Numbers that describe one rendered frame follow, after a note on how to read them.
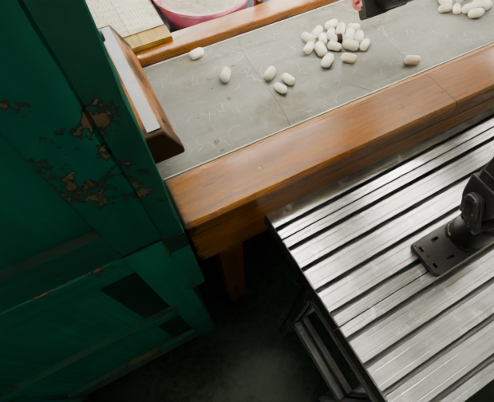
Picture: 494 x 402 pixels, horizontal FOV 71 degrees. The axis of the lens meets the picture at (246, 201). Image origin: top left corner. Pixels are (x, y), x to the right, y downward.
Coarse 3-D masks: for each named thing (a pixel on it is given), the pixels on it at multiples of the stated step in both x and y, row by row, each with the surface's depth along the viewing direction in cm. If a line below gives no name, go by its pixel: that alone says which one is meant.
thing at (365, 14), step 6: (366, 0) 66; (372, 0) 66; (378, 0) 66; (384, 0) 65; (390, 0) 64; (396, 0) 63; (366, 6) 66; (372, 6) 67; (378, 6) 67; (384, 6) 66; (390, 6) 66; (396, 6) 69; (366, 12) 67; (372, 12) 67; (378, 12) 68
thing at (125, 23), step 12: (96, 0) 83; (108, 0) 83; (120, 0) 83; (132, 0) 83; (144, 0) 83; (96, 12) 81; (108, 12) 81; (120, 12) 81; (132, 12) 81; (144, 12) 81; (96, 24) 79; (108, 24) 79; (120, 24) 79; (132, 24) 79; (144, 24) 79; (156, 24) 79
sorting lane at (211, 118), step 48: (432, 0) 88; (240, 48) 80; (288, 48) 80; (384, 48) 80; (432, 48) 80; (192, 96) 73; (240, 96) 73; (288, 96) 73; (336, 96) 73; (192, 144) 67; (240, 144) 67
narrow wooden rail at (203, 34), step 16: (272, 0) 85; (288, 0) 85; (304, 0) 85; (320, 0) 85; (336, 0) 88; (224, 16) 82; (240, 16) 82; (256, 16) 82; (272, 16) 82; (288, 16) 85; (176, 32) 79; (192, 32) 79; (208, 32) 79; (224, 32) 80; (240, 32) 82; (160, 48) 77; (176, 48) 77; (192, 48) 79; (144, 64) 77
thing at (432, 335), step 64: (448, 128) 77; (320, 192) 70; (384, 192) 70; (448, 192) 69; (320, 256) 63; (384, 256) 63; (384, 320) 58; (448, 320) 58; (384, 384) 53; (448, 384) 53
